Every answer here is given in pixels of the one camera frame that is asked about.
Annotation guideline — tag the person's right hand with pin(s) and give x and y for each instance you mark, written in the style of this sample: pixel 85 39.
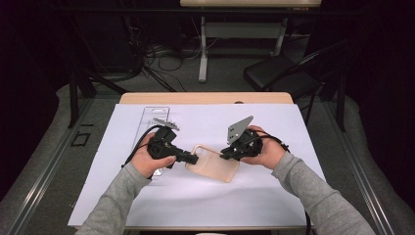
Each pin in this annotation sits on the person's right hand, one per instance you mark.
pixel 270 153

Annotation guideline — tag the black chair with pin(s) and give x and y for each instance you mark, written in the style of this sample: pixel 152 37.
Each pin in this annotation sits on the black chair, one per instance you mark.
pixel 277 73

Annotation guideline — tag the beige phone case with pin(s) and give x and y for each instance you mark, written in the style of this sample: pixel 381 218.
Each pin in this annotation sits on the beige phone case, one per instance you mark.
pixel 215 166

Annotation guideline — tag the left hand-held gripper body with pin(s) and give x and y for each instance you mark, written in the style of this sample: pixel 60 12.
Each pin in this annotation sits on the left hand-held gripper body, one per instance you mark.
pixel 161 143

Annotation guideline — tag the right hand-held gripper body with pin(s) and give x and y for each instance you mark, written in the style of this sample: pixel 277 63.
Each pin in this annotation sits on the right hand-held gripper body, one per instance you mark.
pixel 248 143

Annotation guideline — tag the black metal stand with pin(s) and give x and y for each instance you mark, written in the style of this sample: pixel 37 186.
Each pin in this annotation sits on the black metal stand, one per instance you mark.
pixel 341 104
pixel 73 98

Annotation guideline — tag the white table sheet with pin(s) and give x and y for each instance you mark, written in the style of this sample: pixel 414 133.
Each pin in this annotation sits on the white table sheet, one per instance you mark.
pixel 195 202

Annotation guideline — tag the clear plastic storage box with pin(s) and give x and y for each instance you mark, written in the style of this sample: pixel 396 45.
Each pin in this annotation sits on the clear plastic storage box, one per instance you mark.
pixel 147 120

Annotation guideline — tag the aluminium floor rail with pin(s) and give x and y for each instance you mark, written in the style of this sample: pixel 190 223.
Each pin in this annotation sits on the aluminium floor rail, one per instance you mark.
pixel 44 182
pixel 362 182

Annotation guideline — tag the desk with white legs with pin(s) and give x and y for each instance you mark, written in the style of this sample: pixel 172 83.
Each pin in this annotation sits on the desk with white legs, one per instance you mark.
pixel 241 30

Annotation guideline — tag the person's left hand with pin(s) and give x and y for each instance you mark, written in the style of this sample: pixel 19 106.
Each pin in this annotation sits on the person's left hand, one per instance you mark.
pixel 145 161

